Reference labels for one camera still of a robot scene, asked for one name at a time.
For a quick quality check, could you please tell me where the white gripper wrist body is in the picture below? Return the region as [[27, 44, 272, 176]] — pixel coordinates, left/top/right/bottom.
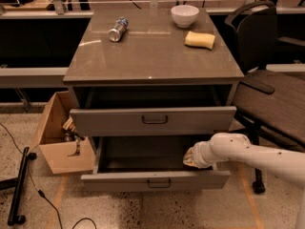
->
[[193, 141, 218, 168]]

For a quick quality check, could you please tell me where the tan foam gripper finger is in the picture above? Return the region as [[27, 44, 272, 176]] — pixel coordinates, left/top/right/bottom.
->
[[183, 148, 196, 167]]

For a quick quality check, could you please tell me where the grey drawer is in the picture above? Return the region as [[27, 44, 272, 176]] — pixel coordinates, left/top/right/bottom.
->
[[81, 135, 230, 192], [70, 106, 236, 136]]

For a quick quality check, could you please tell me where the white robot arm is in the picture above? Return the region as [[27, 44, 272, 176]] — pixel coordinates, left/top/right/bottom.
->
[[183, 133, 305, 190]]

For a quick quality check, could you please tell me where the grey top drawer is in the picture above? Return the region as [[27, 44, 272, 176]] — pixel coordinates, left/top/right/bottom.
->
[[70, 106, 236, 136]]

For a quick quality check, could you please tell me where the grey three-drawer cabinet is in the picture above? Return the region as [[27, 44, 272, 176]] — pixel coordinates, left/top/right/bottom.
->
[[62, 7, 245, 138]]

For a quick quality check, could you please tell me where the open cardboard box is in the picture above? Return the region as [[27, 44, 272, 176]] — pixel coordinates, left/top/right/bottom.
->
[[31, 92, 95, 174]]

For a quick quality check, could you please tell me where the black office chair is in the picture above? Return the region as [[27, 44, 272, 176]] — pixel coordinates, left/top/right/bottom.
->
[[217, 0, 305, 195]]

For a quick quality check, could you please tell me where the yellow sponge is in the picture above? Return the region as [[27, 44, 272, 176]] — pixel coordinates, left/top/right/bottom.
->
[[185, 31, 215, 50]]

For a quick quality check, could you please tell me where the white ceramic bowl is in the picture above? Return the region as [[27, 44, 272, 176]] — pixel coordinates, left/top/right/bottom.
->
[[171, 5, 199, 28]]

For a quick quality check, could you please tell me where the silver blue soda can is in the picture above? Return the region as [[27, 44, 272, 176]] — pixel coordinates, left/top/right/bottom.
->
[[109, 17, 129, 42]]

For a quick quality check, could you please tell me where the black stand leg with casters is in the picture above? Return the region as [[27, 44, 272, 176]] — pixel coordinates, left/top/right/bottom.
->
[[0, 147, 37, 226]]

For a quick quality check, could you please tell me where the black floor cable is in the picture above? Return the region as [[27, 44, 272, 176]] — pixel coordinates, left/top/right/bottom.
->
[[0, 122, 97, 229]]

